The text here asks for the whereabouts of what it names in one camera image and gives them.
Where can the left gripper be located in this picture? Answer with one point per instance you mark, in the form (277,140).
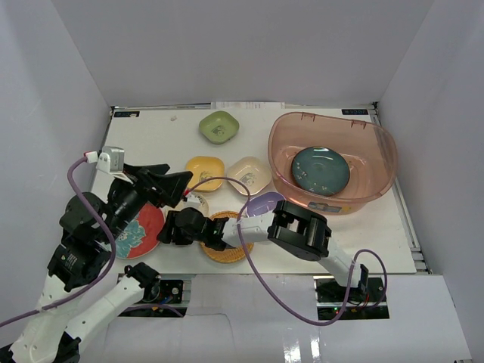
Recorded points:
(143,182)

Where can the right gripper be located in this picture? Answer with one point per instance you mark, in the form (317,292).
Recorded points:
(166,234)

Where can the teal round ceramic plate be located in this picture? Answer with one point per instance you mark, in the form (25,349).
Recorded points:
(320,170)

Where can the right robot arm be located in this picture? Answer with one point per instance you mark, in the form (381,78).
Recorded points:
(298,231)

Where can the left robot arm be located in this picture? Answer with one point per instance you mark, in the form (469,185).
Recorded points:
(86,253)

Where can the pink translucent plastic bin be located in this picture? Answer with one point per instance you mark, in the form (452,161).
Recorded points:
(368,149)

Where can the red floral round plate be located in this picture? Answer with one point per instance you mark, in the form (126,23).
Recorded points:
(140,235)

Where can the cream round floral plate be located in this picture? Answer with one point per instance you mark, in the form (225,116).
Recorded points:
(197,201)

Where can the yellow square panda dish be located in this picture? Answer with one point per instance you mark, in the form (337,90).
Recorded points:
(202,168)

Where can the woven bamboo round tray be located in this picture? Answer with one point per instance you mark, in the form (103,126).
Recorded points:
(226,256)

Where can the green square panda dish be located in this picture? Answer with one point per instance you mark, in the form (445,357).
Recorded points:
(219,127)

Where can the purple square panda dish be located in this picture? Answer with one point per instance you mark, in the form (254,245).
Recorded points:
(263,204)

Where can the cream square panda dish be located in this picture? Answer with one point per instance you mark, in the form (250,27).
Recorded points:
(251,172)

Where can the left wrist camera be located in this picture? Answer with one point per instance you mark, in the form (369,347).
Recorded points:
(109,160)

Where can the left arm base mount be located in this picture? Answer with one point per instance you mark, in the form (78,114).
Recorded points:
(165,301)

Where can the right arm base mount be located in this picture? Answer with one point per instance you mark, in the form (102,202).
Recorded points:
(329,299)

